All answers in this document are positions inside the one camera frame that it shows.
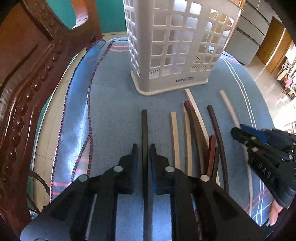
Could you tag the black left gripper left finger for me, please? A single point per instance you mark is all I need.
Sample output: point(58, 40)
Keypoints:
point(114, 181)

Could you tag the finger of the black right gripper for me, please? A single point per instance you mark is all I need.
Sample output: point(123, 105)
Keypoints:
point(254, 132)
point(279, 146)

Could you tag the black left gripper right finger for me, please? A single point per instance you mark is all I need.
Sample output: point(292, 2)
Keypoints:
point(172, 181)

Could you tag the dark brown textured chopstick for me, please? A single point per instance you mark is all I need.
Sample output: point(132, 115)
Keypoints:
point(220, 147)

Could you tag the white round chopstick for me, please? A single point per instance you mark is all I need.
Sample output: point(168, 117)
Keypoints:
point(237, 124)

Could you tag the black chopstick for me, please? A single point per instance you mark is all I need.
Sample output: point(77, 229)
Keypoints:
point(145, 191)

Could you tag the red brown chopstick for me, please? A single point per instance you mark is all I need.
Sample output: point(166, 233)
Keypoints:
point(211, 155)

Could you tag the right hand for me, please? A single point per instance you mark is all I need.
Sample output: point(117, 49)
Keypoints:
point(275, 209)

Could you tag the tan chopstick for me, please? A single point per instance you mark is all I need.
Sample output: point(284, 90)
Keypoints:
point(188, 143)

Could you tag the beige chopstick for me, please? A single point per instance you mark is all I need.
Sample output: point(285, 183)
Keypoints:
point(175, 139)

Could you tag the blue towel cloth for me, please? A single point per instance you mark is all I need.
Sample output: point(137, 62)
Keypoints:
point(101, 122)

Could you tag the wooden door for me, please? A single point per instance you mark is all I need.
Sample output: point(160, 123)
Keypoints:
point(274, 46)

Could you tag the grey refrigerator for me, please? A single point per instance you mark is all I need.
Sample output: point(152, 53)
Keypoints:
point(250, 31)

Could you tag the white plastic utensil basket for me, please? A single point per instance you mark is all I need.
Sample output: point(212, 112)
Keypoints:
point(176, 44)

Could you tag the dark wooden chair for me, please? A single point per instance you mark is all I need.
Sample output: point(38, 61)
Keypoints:
point(36, 48)

